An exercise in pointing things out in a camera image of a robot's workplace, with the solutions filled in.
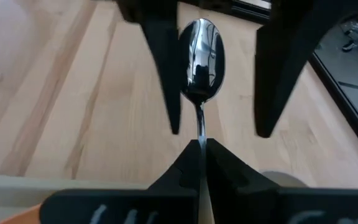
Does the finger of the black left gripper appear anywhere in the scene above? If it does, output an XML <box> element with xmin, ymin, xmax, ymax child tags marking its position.
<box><xmin>254</xmin><ymin>0</ymin><xmax>358</xmax><ymax>138</ymax></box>
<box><xmin>116</xmin><ymin>0</ymin><xmax>181</xmax><ymax>135</ymax></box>

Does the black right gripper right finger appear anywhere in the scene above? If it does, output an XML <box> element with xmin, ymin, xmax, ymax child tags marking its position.
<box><xmin>204</xmin><ymin>138</ymin><xmax>358</xmax><ymax>224</ymax></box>

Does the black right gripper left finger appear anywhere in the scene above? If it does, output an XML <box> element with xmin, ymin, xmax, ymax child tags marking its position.
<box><xmin>39</xmin><ymin>138</ymin><xmax>203</xmax><ymax>224</ymax></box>

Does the silver metal spoon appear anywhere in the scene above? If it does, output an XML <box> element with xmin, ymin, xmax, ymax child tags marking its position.
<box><xmin>178</xmin><ymin>17</ymin><xmax>226</xmax><ymax>224</ymax></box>

